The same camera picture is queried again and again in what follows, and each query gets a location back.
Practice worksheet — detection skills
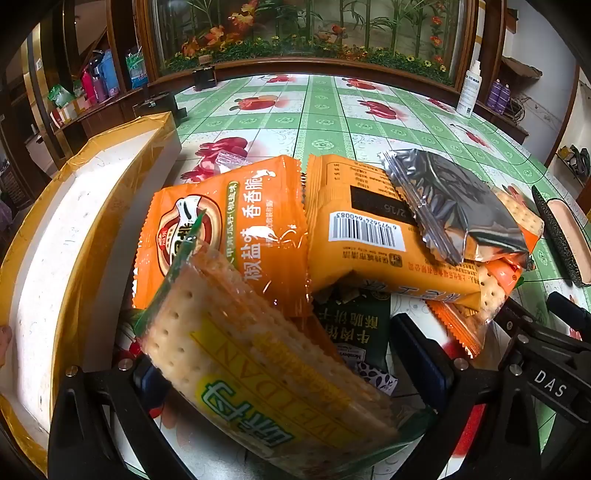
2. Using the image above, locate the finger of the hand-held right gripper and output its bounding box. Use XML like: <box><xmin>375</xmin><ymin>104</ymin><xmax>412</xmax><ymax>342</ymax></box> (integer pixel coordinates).
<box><xmin>549</xmin><ymin>292</ymin><xmax>591</xmax><ymax>329</ymax></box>
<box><xmin>501</xmin><ymin>302</ymin><xmax>591</xmax><ymax>370</ymax></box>

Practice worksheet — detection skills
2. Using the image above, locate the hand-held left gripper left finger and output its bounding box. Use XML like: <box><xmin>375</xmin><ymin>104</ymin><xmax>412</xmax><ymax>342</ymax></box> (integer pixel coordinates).
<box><xmin>48</xmin><ymin>355</ymin><xmax>195</xmax><ymax>480</ymax></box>

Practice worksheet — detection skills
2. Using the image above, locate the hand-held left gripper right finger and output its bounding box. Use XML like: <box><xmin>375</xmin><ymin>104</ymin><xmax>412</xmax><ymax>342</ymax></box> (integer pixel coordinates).
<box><xmin>390</xmin><ymin>313</ymin><xmax>543</xmax><ymax>480</ymax></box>

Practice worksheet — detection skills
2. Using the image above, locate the dark green biscuit packet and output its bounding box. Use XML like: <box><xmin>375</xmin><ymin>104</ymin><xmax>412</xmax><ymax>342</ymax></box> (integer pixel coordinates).
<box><xmin>314</xmin><ymin>282</ymin><xmax>392</xmax><ymax>374</ymax></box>

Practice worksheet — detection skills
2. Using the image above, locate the green cracker packet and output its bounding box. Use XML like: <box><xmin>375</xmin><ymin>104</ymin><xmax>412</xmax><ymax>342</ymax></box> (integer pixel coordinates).
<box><xmin>131</xmin><ymin>215</ymin><xmax>437</xmax><ymax>478</ymax></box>

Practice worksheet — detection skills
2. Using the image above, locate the white foam box yellow tape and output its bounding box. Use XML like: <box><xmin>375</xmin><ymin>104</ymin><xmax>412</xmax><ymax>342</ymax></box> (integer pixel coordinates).
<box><xmin>0</xmin><ymin>112</ymin><xmax>183</xmax><ymax>476</ymax></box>

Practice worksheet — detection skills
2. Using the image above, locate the orange seed snack packet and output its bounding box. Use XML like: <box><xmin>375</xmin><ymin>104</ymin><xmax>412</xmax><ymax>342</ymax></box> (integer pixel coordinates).
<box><xmin>131</xmin><ymin>154</ymin><xmax>312</xmax><ymax>319</ymax></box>

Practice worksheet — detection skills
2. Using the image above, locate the orange cracker packet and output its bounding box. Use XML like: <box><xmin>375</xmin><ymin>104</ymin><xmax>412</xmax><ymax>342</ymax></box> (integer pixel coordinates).
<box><xmin>425</xmin><ymin>187</ymin><xmax>546</xmax><ymax>361</ymax></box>

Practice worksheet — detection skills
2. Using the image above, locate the black and white candy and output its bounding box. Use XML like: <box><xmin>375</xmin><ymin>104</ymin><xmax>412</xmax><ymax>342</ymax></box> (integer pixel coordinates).
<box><xmin>358</xmin><ymin>361</ymin><xmax>400</xmax><ymax>397</ymax></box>

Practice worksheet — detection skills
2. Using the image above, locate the brown sponge brush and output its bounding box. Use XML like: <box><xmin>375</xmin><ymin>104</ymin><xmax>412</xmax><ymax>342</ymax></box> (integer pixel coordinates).
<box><xmin>531</xmin><ymin>185</ymin><xmax>591</xmax><ymax>289</ymax></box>

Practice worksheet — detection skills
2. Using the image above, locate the orange barcode snack packet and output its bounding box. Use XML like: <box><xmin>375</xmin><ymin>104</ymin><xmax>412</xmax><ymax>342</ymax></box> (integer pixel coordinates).
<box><xmin>300</xmin><ymin>154</ymin><xmax>483</xmax><ymax>301</ymax></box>

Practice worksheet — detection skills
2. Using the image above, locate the silver foil snack packet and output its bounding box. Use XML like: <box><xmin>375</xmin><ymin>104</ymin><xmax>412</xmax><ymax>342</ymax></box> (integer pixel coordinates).
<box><xmin>378</xmin><ymin>148</ymin><xmax>529</xmax><ymax>266</ymax></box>

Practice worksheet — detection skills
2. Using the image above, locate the wooden side cabinet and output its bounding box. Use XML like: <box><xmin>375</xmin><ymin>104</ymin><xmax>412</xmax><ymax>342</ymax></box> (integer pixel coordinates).
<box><xmin>475</xmin><ymin>99</ymin><xmax>529</xmax><ymax>144</ymax></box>

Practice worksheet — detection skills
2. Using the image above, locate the white spray bottle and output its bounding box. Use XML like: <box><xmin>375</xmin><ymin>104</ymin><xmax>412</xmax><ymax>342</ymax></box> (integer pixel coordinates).
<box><xmin>456</xmin><ymin>60</ymin><xmax>483</xmax><ymax>119</ymax></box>

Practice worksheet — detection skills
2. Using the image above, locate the wooden shelf unit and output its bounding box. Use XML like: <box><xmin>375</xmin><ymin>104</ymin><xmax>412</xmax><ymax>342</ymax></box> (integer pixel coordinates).
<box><xmin>18</xmin><ymin>28</ymin><xmax>153</xmax><ymax>153</ymax></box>

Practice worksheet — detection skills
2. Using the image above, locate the green fruit-print tablecloth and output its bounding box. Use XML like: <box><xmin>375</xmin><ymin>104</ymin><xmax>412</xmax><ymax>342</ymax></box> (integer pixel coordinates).
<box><xmin>113</xmin><ymin>74</ymin><xmax>591</xmax><ymax>480</ymax></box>

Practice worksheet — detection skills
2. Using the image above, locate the small black box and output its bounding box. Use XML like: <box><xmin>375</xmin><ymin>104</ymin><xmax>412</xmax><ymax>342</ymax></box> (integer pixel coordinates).
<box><xmin>193</xmin><ymin>67</ymin><xmax>218</xmax><ymax>90</ymax></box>

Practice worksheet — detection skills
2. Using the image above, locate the blue packet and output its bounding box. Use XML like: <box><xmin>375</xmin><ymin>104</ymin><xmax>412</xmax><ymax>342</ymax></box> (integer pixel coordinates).
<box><xmin>99</xmin><ymin>48</ymin><xmax>121</xmax><ymax>97</ymax></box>

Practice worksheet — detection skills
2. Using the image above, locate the teal packet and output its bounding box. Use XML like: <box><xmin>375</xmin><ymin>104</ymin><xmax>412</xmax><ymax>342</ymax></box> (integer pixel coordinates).
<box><xmin>124</xmin><ymin>46</ymin><xmax>149</xmax><ymax>88</ymax></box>

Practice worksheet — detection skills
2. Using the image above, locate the wooden flower display cabinet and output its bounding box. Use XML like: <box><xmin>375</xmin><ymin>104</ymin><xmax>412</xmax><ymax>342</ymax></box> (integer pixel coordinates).
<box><xmin>139</xmin><ymin>0</ymin><xmax>481</xmax><ymax>100</ymax></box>

